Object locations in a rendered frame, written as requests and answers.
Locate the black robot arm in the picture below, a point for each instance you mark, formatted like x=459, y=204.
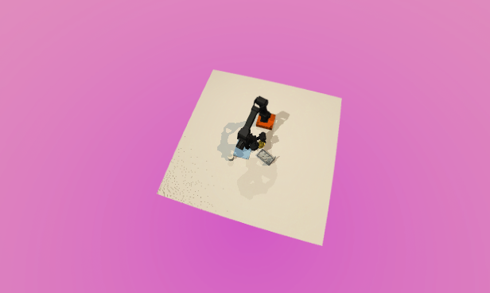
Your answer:
x=244, y=134

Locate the grey dish rack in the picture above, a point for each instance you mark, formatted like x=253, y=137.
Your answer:
x=266, y=157

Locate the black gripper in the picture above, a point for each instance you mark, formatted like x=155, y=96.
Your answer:
x=262, y=137

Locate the light blue square mat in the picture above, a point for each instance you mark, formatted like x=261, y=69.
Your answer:
x=245, y=153

